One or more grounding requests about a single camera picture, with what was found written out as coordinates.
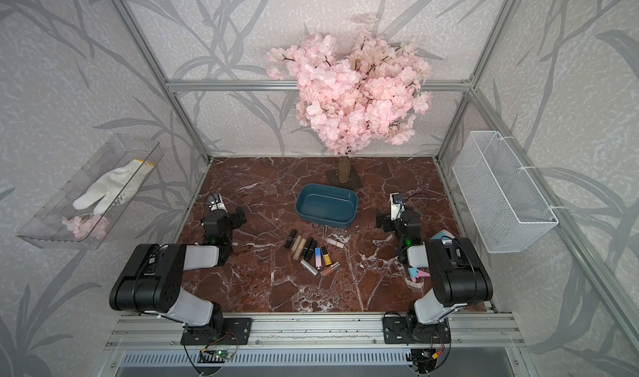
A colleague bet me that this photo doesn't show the aluminium front rail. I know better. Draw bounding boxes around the aluminium front rail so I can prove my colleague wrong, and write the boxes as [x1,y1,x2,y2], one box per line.
[105,312,525,350]

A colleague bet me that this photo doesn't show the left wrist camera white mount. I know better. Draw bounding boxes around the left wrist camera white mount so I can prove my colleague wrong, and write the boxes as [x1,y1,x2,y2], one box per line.
[206,193,226,212]

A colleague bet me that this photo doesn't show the pale pink lip gloss tube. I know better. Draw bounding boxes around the pale pink lip gloss tube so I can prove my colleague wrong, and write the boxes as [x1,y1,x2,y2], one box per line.
[325,237,344,248]

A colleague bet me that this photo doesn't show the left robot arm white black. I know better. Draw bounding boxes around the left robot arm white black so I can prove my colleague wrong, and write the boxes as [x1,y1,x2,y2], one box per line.
[109,207,246,334]

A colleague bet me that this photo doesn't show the white wire mesh basket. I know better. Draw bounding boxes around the white wire mesh basket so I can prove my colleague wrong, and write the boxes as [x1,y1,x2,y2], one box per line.
[453,131,559,254]

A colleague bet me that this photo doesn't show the gold black square lipstick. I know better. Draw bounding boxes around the gold black square lipstick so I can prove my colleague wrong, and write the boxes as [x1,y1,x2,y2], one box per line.
[320,247,333,267]

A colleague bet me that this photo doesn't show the pink flower sprig on shelf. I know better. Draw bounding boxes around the pink flower sprig on shelf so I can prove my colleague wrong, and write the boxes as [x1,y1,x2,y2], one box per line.
[61,214,110,240]

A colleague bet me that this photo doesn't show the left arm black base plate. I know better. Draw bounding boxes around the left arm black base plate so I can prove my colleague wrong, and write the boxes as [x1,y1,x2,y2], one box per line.
[181,317,253,347]

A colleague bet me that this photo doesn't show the pink teal toy object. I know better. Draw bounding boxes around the pink teal toy object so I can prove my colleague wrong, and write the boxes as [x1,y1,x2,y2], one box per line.
[408,267,430,283]

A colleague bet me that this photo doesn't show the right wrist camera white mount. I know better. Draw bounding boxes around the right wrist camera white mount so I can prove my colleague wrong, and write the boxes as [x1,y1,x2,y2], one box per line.
[389,192,404,221]

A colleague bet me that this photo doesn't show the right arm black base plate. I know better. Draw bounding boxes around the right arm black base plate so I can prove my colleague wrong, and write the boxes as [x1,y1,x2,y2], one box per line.
[382,312,451,345]

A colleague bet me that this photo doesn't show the left green circuit board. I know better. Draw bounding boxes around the left green circuit board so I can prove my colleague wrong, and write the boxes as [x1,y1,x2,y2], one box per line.
[197,349,236,365]

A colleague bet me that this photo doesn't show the teal plastic storage box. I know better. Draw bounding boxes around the teal plastic storage box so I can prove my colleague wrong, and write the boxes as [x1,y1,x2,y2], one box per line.
[296,183,359,229]

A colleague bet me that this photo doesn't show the black lipstick tube leftmost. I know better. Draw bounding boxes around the black lipstick tube leftmost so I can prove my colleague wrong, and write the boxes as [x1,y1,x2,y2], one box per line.
[284,229,297,249]

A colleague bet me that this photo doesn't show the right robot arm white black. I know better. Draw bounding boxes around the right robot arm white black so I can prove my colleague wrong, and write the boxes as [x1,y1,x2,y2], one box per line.
[375,209,494,328]

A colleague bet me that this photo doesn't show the black lipstick silver band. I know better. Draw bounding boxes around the black lipstick silver band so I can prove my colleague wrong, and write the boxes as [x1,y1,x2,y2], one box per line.
[305,240,317,262]

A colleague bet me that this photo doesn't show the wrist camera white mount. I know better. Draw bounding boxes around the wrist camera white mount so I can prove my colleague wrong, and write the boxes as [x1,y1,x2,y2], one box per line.
[389,192,404,221]
[206,193,226,212]

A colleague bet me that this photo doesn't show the clear acrylic wall shelf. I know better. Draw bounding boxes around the clear acrylic wall shelf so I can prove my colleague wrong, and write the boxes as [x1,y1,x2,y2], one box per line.
[17,134,164,250]

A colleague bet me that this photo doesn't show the black lipstick gold band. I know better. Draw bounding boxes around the black lipstick gold band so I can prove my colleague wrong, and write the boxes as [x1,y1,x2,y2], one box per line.
[300,237,314,259]

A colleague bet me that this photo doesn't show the right circuit board with wires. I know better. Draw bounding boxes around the right circuit board with wires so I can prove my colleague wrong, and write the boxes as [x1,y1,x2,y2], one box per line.
[405,348,444,375]

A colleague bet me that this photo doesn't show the pink cherry blossom tree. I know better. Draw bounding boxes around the pink cherry blossom tree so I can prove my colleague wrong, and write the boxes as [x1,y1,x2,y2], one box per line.
[266,14,432,187]

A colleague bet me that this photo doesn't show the white work glove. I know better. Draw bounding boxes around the white work glove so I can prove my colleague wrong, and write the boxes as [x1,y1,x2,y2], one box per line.
[73,159,156,216]

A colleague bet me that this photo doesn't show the beige gold lipstick tube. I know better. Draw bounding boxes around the beige gold lipstick tube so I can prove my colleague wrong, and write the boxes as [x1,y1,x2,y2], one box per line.
[291,235,302,253]

